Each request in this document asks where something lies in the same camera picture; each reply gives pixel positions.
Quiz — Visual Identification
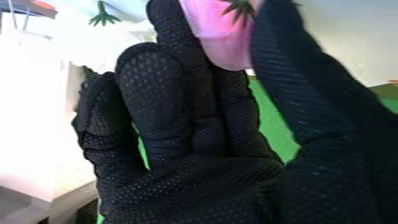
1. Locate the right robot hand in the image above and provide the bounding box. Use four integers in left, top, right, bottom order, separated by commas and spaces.
69, 0, 398, 224

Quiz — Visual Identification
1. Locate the pink flower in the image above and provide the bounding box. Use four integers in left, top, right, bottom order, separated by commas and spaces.
178, 0, 261, 72

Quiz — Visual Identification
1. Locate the white sheet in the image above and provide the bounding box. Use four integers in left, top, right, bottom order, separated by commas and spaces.
0, 13, 156, 203

